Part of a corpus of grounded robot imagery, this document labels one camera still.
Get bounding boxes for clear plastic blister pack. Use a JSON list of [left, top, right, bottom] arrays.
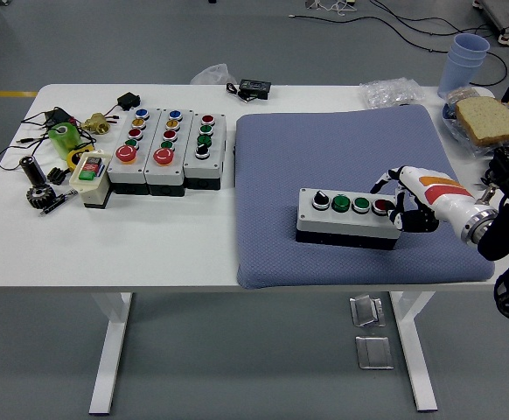
[[359, 77, 426, 109]]

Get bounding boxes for brass valve fitting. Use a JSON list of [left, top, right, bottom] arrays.
[[80, 112, 109, 137]]

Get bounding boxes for five-button emergency stop box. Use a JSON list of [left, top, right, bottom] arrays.
[[143, 108, 194, 197], [106, 108, 163, 196]]

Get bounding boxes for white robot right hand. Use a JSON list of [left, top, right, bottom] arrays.
[[369, 165, 499, 246]]

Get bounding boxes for white table leg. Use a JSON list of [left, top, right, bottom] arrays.
[[389, 290, 439, 412], [88, 291, 134, 416]]

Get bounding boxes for silver floor socket plate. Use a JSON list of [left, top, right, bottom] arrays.
[[354, 335, 394, 371], [349, 294, 387, 328]]

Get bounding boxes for clear plastic bag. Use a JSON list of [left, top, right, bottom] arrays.
[[189, 63, 230, 86]]

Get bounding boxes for black floor cable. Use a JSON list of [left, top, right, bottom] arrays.
[[370, 0, 509, 88]]

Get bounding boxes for black pen tool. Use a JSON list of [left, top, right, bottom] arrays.
[[38, 189, 80, 217]]

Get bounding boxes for cream switch box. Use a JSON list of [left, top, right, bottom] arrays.
[[68, 149, 112, 211]]

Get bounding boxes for stacked blue plastic cups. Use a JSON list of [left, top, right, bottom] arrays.
[[437, 33, 491, 100]]

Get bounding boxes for black power adapter with wires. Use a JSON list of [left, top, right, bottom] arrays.
[[44, 107, 75, 128]]

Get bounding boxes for small black adapter block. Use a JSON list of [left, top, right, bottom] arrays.
[[117, 92, 141, 111]]

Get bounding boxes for green plastic cylinder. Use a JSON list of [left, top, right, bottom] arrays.
[[47, 122, 82, 162]]

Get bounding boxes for slice of bread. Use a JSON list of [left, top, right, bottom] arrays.
[[455, 97, 509, 147]]

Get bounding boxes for blue-grey quilted mat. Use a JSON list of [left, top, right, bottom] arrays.
[[234, 103, 498, 291]]

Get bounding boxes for black steel gear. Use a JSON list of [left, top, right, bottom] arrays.
[[25, 184, 56, 212]]

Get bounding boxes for four-button control box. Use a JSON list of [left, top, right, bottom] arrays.
[[183, 112, 228, 192], [295, 188, 403, 252]]

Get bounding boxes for black cylinder capacitor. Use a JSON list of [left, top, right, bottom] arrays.
[[20, 155, 47, 188]]

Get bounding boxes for yellow tape ring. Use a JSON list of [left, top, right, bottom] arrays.
[[65, 146, 93, 172]]

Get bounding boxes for black electronic module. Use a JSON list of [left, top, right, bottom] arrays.
[[226, 78, 273, 104]]

